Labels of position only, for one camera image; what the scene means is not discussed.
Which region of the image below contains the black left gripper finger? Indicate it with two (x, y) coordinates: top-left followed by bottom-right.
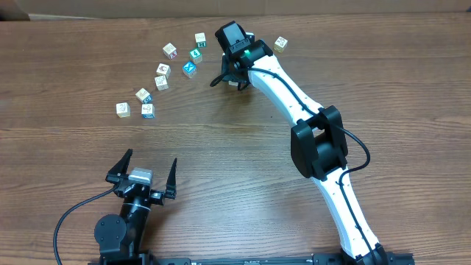
(105, 149), (133, 180)
(165, 158), (177, 199)

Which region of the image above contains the wooden block letter I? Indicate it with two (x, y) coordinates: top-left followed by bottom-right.
(155, 76), (169, 91)

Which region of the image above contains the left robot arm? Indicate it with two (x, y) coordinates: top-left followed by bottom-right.
(94, 149), (166, 263)

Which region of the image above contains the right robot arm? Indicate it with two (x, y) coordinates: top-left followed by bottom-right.
(211, 21), (388, 264)

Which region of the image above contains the wooden block green 4 top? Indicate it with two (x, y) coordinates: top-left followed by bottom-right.
(189, 48), (202, 64)

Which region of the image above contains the wooden block blue X top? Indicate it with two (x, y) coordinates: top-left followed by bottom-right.
(183, 61), (197, 79)

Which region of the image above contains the wooden block green N side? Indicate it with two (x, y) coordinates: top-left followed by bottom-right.
(194, 32), (207, 48)

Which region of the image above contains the wooden block yellow side far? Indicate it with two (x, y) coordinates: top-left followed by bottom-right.
(274, 36), (288, 53)

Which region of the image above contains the wooden block yellow side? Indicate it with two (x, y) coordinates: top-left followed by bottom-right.
(116, 102), (131, 118)
(274, 36), (288, 53)

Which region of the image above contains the wooden block red X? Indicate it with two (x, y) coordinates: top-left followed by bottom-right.
(163, 43), (177, 60)

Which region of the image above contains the wooden block blue T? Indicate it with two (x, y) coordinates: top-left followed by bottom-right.
(141, 104), (155, 119)

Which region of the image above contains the wooden block orange top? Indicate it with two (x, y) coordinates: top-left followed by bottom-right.
(156, 63), (171, 79)

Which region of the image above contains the wooden block blue C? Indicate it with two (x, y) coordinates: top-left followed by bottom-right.
(135, 88), (153, 104)

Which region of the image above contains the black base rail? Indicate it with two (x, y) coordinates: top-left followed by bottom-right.
(88, 252), (416, 265)

